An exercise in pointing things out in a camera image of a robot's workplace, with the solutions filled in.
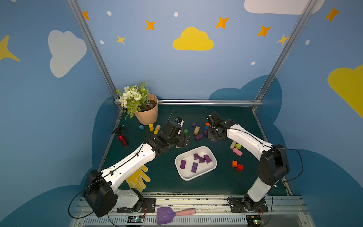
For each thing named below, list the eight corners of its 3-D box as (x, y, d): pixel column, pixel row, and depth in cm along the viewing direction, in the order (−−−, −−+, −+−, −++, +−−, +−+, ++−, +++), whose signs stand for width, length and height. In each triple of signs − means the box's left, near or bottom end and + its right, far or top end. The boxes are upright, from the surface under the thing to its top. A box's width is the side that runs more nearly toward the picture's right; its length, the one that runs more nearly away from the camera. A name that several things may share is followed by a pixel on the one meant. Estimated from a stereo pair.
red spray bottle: (121, 144, 99) (113, 131, 86) (130, 138, 103) (122, 124, 90) (124, 147, 98) (116, 134, 85) (132, 140, 102) (125, 127, 89)
